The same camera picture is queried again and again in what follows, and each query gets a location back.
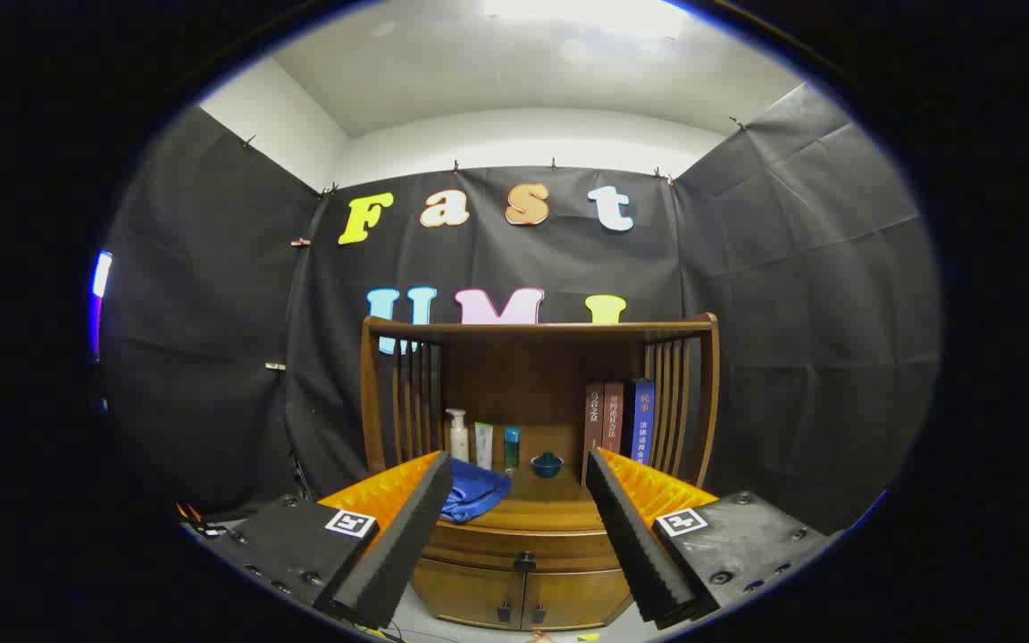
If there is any dark brown book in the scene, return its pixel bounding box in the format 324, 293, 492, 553
581, 384, 607, 488

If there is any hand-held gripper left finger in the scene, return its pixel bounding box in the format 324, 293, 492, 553
182, 451, 455, 630

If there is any white pump bottle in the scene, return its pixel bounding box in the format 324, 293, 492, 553
445, 408, 471, 463

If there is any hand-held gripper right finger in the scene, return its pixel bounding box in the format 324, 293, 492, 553
584, 447, 841, 630

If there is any blue folded towel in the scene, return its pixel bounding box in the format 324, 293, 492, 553
439, 457, 513, 524

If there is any brown wooden cabinet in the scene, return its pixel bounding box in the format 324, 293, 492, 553
360, 313, 721, 632

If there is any brown wooden drawer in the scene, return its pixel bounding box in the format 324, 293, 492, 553
416, 522, 630, 574

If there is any blue book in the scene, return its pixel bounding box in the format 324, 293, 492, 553
629, 379, 656, 467

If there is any reddish brown book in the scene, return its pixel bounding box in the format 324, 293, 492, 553
602, 382, 626, 456

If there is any wooden cabinet door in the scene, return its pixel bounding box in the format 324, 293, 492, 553
410, 558, 526, 630
522, 567, 633, 630

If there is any wooden countertop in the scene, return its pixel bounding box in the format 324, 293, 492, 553
425, 464, 605, 532

